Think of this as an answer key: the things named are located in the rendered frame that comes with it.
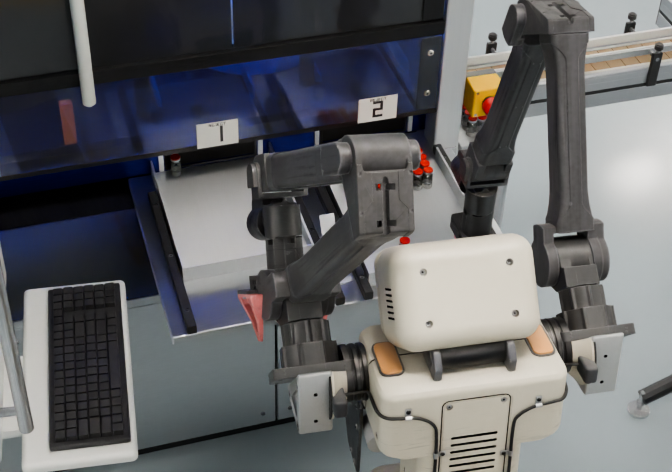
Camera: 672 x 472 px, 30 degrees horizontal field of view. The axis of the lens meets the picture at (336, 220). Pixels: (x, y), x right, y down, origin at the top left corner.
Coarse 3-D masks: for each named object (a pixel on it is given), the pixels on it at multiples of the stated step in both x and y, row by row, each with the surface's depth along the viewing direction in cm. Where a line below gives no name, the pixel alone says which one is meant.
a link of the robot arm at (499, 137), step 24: (576, 0) 197; (504, 24) 198; (528, 48) 198; (504, 72) 208; (528, 72) 203; (504, 96) 209; (528, 96) 208; (504, 120) 212; (480, 144) 221; (504, 144) 218; (480, 168) 222; (504, 168) 224
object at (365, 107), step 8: (384, 96) 259; (392, 96) 260; (360, 104) 259; (368, 104) 259; (376, 104) 260; (384, 104) 261; (392, 104) 261; (360, 112) 260; (368, 112) 261; (376, 112) 261; (384, 112) 262; (392, 112) 263; (360, 120) 261; (368, 120) 262; (376, 120) 263
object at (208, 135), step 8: (232, 120) 252; (200, 128) 251; (208, 128) 251; (216, 128) 252; (224, 128) 252; (232, 128) 253; (200, 136) 252; (208, 136) 252; (216, 136) 253; (224, 136) 254; (232, 136) 254; (200, 144) 253; (208, 144) 254; (216, 144) 254; (224, 144) 255
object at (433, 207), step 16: (432, 160) 271; (448, 176) 264; (336, 192) 262; (416, 192) 262; (432, 192) 262; (448, 192) 262; (336, 208) 256; (416, 208) 258; (432, 208) 258; (448, 208) 259; (416, 224) 255; (432, 224) 255; (448, 224) 255; (416, 240) 251; (432, 240) 251; (368, 272) 239
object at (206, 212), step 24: (192, 168) 266; (216, 168) 266; (240, 168) 267; (168, 192) 260; (192, 192) 260; (216, 192) 260; (240, 192) 261; (264, 192) 261; (168, 216) 249; (192, 216) 254; (216, 216) 255; (240, 216) 255; (192, 240) 249; (216, 240) 249; (240, 240) 249; (192, 264) 244; (216, 264) 240; (240, 264) 242; (264, 264) 244
